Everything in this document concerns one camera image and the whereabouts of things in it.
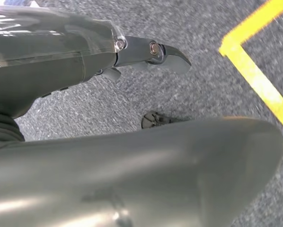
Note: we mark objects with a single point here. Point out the yellow floor tape line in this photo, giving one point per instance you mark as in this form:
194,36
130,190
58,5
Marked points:
255,22
262,84

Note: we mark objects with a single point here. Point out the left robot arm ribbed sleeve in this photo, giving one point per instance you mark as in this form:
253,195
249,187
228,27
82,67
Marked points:
1,131

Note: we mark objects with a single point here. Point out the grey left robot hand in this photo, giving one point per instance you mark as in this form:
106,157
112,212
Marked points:
132,175

